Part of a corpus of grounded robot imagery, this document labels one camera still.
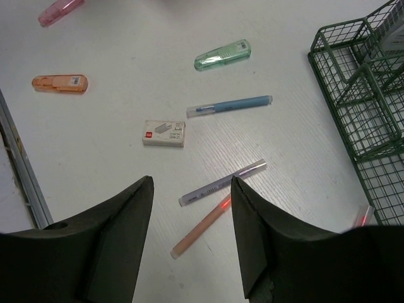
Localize green transparent correction tape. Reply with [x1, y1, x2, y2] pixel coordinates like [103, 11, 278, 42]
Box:
[194, 39, 252, 71]

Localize grey white manual booklet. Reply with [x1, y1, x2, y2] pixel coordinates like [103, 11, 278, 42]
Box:
[375, 6, 404, 53]

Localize blue highlighter pen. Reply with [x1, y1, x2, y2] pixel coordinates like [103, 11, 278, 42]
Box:
[186, 95, 273, 118]

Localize orange transparent correction tape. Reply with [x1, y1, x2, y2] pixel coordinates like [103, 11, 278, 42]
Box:
[32, 74, 88, 94]

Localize orange highlighter pen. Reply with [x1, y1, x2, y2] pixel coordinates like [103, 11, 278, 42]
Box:
[170, 193, 232, 259]

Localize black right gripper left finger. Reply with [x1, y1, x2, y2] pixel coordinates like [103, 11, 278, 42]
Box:
[1, 176, 154, 302]

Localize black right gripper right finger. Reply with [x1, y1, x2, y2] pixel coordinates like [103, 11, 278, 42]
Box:
[231, 177, 403, 302]

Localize pink purple highlighter pen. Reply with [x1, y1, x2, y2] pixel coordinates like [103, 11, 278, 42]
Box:
[352, 205, 374, 229]

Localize green wire mesh organizer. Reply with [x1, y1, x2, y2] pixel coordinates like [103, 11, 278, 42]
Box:
[307, 1, 403, 225]

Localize pink transparent correction tape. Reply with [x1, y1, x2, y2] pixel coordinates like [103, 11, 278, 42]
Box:
[38, 0, 85, 27]

